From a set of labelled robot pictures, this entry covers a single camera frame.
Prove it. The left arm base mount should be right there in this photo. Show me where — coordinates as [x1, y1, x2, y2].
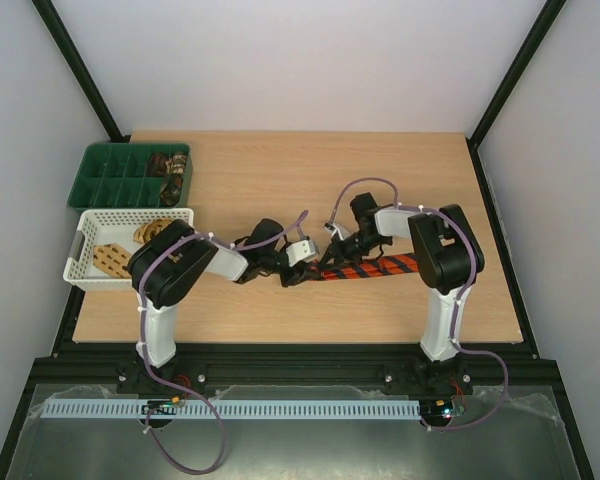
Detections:
[116, 356, 208, 398]

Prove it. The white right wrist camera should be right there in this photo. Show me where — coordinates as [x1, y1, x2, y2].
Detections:
[324, 222, 351, 241]

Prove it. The tan ringed tie in basket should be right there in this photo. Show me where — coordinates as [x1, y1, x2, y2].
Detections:
[133, 218, 173, 245]

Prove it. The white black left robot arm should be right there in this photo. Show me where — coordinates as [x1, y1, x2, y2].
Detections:
[127, 218, 322, 369]

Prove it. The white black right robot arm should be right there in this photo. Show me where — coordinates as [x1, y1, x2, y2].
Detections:
[317, 193, 485, 392]

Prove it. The left black frame post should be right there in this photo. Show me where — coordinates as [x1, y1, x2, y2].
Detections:
[31, 0, 130, 143]

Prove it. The right black frame post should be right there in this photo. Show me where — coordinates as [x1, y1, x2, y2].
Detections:
[470, 0, 567, 143]

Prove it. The green divided storage tray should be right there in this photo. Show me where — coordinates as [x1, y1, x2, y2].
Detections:
[67, 142, 193, 212]

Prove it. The light blue slotted cable duct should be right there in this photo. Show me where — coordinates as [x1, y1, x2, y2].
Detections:
[41, 399, 421, 421]

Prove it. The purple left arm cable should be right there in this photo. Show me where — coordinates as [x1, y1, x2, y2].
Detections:
[137, 209, 310, 473]

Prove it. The rolled brown patterned tie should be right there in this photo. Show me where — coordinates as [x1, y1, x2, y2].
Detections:
[146, 152, 170, 177]

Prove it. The black frame post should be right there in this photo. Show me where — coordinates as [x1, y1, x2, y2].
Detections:
[31, 0, 130, 143]
[470, 0, 567, 143]

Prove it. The black aluminium frame rail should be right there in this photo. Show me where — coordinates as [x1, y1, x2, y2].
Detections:
[25, 344, 564, 396]

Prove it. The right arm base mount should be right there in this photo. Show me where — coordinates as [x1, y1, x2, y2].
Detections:
[381, 356, 472, 396]

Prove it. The rolled beige patterned tie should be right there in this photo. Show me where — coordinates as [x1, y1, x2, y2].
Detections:
[167, 152, 188, 176]

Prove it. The tan patterned tie in basket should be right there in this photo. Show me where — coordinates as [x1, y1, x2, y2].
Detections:
[93, 243, 131, 279]

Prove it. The orange navy striped tie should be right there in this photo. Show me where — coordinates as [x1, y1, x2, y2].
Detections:
[309, 253, 419, 281]

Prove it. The white perforated plastic basket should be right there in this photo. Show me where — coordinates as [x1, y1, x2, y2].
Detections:
[63, 208, 194, 292]

